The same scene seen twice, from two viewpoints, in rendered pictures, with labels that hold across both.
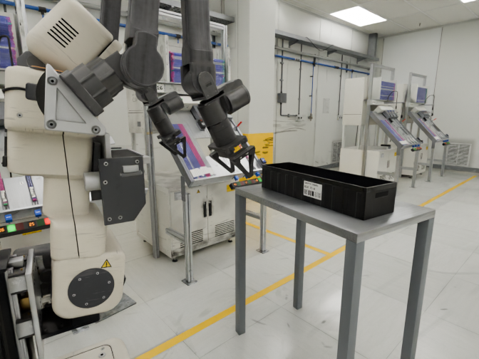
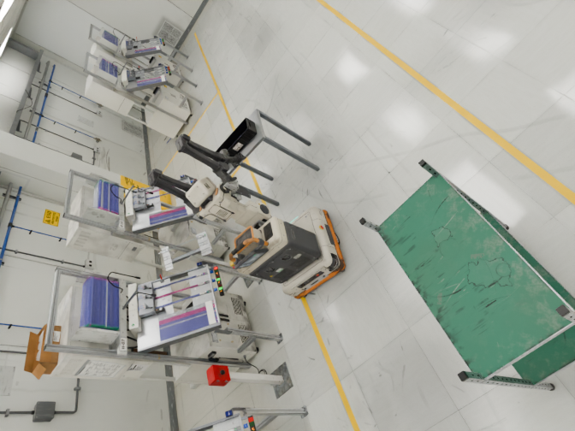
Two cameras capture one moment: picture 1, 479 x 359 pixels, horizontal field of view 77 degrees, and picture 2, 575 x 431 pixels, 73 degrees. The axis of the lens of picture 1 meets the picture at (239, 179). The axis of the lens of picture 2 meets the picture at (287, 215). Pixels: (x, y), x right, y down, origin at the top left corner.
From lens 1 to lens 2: 279 cm
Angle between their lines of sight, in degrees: 31
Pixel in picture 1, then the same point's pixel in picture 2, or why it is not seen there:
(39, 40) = (209, 191)
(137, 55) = (223, 166)
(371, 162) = (169, 108)
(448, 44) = not seen: outside the picture
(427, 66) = (72, 14)
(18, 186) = (195, 280)
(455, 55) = not seen: outside the picture
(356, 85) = (96, 90)
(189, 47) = (217, 156)
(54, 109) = (234, 185)
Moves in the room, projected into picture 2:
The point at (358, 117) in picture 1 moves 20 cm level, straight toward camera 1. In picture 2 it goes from (127, 101) to (129, 101)
